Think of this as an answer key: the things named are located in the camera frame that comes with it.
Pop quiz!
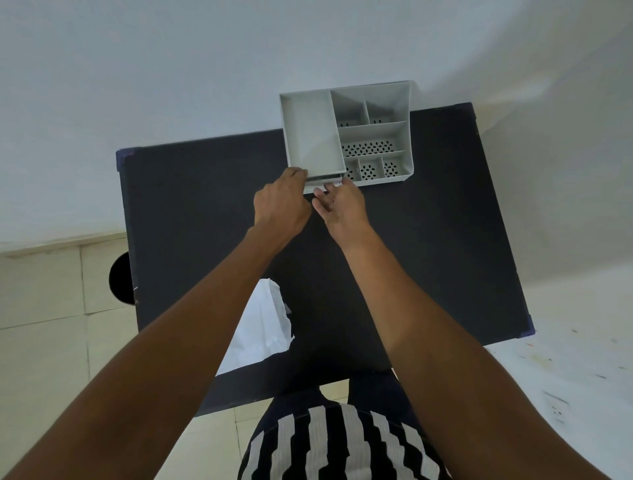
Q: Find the person's left hand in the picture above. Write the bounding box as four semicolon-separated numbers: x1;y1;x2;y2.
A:
253;167;314;241

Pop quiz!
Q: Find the person's right hand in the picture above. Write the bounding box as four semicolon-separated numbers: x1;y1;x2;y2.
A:
312;177;373;244

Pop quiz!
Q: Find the white organizer drawer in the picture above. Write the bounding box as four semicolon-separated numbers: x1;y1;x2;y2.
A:
303;173;347;195

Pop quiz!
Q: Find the white plastic desk organizer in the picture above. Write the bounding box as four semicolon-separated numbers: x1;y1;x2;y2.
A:
279;80;414;189

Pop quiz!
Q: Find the person's left forearm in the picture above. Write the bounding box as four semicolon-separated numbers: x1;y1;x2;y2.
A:
0;225;302;480

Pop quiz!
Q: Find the person's right forearm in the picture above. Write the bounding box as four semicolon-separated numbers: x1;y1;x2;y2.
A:
338;223;615;480

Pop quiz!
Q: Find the black round stool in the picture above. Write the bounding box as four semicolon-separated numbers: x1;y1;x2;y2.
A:
109;251;137;305

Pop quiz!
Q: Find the black white striped shirt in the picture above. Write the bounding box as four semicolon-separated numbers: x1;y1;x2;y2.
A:
237;371;452;480

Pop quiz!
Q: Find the white wall socket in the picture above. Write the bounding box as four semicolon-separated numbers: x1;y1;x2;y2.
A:
543;391;570;427

